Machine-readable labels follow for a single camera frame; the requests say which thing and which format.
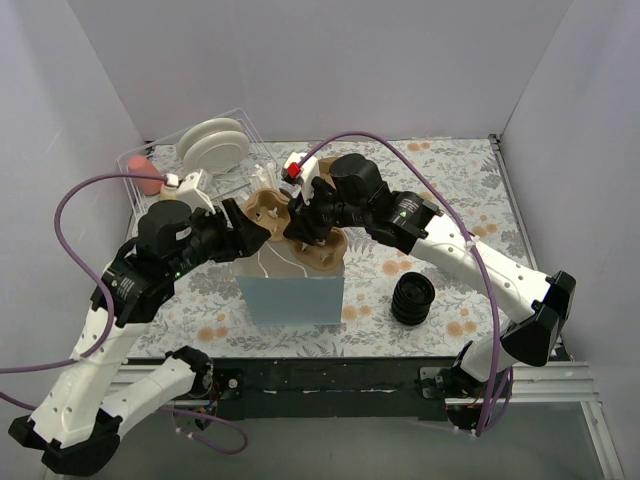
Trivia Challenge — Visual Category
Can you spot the pink plastic cup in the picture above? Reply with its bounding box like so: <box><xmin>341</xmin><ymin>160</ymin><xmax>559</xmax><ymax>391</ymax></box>
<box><xmin>127</xmin><ymin>155</ymin><xmax>165</xmax><ymax>196</ymax></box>

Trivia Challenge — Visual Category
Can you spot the wrapped white straws bundle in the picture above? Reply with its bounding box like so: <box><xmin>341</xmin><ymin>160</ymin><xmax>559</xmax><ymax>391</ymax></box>
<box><xmin>249</xmin><ymin>163</ymin><xmax>280</xmax><ymax>192</ymax></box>

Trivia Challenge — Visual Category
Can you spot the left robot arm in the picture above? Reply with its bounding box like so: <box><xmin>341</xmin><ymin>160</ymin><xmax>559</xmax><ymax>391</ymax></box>
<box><xmin>8</xmin><ymin>199</ymin><xmax>270</xmax><ymax>477</ymax></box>

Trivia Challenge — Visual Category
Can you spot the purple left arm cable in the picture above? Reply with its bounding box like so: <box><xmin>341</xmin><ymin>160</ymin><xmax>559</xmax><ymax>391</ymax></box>
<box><xmin>0</xmin><ymin>172</ymin><xmax>249</xmax><ymax>455</ymax></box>

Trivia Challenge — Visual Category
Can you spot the light blue paper bag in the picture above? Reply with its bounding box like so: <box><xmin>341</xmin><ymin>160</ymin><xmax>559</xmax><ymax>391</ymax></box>
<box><xmin>232</xmin><ymin>242</ymin><xmax>345</xmax><ymax>327</ymax></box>

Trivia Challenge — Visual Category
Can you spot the white ceramic plate back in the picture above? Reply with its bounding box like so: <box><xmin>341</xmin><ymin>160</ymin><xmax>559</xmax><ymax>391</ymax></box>
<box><xmin>176</xmin><ymin>118</ymin><xmax>244</xmax><ymax>159</ymax></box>

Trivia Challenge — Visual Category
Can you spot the white ceramic plate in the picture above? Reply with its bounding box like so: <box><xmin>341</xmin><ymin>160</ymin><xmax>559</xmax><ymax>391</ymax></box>
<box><xmin>183</xmin><ymin>130</ymin><xmax>250</xmax><ymax>176</ymax></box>
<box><xmin>176</xmin><ymin>118</ymin><xmax>244</xmax><ymax>159</ymax></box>

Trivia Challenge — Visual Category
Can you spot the stack of black lids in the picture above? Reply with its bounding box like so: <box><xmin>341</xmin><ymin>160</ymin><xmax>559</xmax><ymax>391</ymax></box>
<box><xmin>391</xmin><ymin>272</ymin><xmax>436</xmax><ymax>327</ymax></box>

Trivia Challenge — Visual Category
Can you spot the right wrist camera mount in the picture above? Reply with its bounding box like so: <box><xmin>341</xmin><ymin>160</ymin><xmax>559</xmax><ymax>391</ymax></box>
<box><xmin>281</xmin><ymin>152</ymin><xmax>320</xmax><ymax>204</ymax></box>

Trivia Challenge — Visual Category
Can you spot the white wire dish rack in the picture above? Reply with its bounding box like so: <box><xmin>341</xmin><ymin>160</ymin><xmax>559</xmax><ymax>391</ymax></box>
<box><xmin>116</xmin><ymin>107</ymin><xmax>279</xmax><ymax>230</ymax></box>

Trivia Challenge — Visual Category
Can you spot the floral patterned table mat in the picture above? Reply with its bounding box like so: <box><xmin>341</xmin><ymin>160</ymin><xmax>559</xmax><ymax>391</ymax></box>
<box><xmin>133</xmin><ymin>142</ymin><xmax>553</xmax><ymax>378</ymax></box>

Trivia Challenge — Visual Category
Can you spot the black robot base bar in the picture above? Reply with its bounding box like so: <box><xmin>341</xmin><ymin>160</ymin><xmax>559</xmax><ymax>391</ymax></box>
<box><xmin>172</xmin><ymin>349</ymin><xmax>511</xmax><ymax>424</ymax></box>

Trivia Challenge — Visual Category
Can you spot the brown cardboard cup carrier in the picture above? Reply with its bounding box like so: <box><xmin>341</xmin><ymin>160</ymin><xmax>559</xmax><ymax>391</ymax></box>
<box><xmin>242</xmin><ymin>188</ymin><xmax>348</xmax><ymax>272</ymax></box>

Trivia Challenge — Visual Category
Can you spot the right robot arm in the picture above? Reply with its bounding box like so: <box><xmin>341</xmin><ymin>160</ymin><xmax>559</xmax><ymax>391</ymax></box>
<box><xmin>282</xmin><ymin>154</ymin><xmax>576</xmax><ymax>398</ymax></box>

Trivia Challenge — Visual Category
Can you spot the white ceramic plate front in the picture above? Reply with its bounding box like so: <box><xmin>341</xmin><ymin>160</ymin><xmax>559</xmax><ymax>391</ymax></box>
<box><xmin>183</xmin><ymin>130</ymin><xmax>250</xmax><ymax>176</ymax></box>

